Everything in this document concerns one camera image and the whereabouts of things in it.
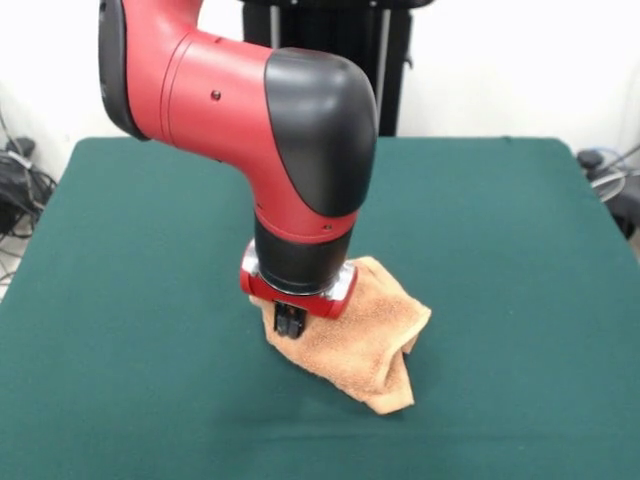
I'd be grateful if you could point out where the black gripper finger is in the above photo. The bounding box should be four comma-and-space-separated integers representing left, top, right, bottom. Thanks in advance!
290, 303, 307, 341
274, 301, 292, 340

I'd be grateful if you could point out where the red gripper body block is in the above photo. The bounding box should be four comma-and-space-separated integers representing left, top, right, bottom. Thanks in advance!
238, 267, 360, 322

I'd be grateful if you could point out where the peach terry towel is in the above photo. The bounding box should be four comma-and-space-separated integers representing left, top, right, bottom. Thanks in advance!
248, 255, 433, 416

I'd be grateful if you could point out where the dark green table cloth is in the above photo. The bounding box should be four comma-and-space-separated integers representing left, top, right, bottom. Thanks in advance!
0, 135, 640, 480

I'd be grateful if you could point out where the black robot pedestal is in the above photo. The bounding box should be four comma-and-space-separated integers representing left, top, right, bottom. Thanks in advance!
242, 0, 416, 137

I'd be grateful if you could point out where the black cable tangle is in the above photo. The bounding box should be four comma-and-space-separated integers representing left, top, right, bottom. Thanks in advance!
0, 149, 59, 241

